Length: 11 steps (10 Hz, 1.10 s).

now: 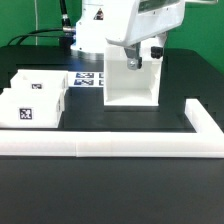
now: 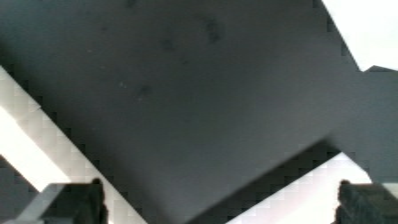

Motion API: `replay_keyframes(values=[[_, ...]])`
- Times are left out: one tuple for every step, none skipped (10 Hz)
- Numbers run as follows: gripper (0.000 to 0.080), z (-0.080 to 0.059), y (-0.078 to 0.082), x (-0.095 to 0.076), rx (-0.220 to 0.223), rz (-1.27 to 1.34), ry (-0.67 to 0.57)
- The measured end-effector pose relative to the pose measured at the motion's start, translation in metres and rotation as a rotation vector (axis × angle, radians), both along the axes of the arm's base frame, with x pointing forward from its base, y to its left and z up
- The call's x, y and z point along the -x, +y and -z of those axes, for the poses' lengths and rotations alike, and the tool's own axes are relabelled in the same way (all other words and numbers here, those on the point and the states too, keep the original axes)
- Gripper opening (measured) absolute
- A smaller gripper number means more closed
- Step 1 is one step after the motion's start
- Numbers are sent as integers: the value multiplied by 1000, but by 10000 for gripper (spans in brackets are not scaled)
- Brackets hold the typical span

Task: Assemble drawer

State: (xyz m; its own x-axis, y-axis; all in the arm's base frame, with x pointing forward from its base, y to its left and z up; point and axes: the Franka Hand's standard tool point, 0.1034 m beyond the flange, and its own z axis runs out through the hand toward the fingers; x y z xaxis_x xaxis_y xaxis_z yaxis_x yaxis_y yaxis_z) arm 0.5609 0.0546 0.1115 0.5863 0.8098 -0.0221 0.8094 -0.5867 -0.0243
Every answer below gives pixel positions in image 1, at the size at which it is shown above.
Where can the white L-shaped fence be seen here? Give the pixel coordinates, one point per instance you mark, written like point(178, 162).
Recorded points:
point(207, 141)

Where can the white drawer tray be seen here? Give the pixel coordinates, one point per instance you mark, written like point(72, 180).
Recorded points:
point(40, 79)
point(31, 108)

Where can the white drawer cabinet box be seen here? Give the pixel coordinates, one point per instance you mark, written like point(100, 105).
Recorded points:
point(126, 87)

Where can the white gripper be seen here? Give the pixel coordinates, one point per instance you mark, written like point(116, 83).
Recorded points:
point(131, 21)

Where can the white front drawer tray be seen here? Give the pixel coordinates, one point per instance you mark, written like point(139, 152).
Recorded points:
point(31, 108)

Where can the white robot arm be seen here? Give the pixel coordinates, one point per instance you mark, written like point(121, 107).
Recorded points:
point(90, 31)

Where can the white marker tag plate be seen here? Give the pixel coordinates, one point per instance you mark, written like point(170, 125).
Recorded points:
point(85, 79)

